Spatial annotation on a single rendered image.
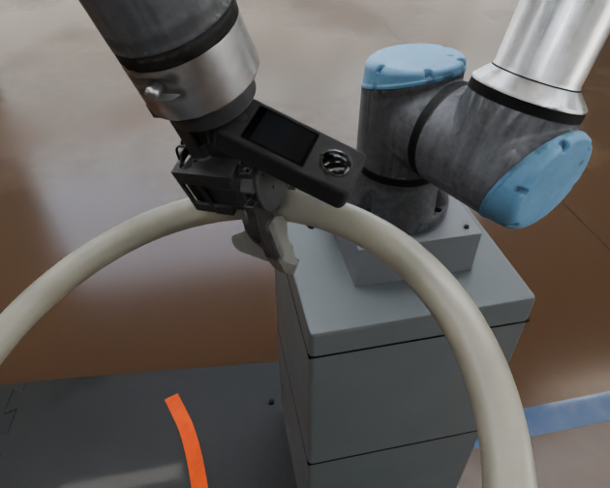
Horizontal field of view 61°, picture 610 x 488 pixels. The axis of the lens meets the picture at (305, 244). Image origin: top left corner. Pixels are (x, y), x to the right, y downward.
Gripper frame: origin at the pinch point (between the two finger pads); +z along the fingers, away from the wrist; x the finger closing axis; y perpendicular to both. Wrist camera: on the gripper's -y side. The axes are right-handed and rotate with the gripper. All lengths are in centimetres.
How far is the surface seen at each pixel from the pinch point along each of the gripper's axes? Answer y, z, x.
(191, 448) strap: 65, 103, 13
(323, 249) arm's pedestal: 15.5, 35.1, -21.4
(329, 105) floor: 119, 169, -214
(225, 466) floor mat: 54, 106, 14
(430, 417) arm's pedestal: -5, 69, -6
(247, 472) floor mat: 47, 107, 13
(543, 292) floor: -22, 155, -91
